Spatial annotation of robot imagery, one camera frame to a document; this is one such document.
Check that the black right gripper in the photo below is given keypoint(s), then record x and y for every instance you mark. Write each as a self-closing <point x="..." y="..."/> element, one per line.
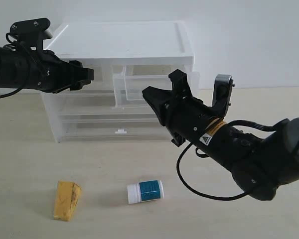
<point x="185" y="117"/>

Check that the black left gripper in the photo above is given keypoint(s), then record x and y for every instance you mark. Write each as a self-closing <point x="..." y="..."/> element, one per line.
<point x="45" y="72"/>

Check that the white bottle blue label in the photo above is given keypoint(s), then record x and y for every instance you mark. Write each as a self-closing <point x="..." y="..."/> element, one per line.
<point x="145" y="191"/>

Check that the yellow wedge sponge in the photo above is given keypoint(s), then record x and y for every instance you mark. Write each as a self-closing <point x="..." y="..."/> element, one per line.
<point x="66" y="199"/>

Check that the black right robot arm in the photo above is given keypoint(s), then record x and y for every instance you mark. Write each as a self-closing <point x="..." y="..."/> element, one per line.
<point x="260" y="158"/>

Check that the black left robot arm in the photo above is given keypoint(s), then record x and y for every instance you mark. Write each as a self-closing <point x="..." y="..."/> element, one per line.
<point x="11" y="64"/>

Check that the white plastic drawer cabinet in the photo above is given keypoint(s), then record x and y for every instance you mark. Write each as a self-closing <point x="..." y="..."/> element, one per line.
<point x="119" y="43"/>

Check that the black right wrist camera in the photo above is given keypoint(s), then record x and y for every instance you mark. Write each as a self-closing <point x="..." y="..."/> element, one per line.
<point x="221" y="94"/>

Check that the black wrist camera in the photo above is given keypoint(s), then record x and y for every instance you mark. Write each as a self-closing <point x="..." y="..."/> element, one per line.
<point x="221" y="94"/>
<point x="32" y="32"/>

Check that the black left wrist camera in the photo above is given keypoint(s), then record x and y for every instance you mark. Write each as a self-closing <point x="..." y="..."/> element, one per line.
<point x="32" y="32"/>

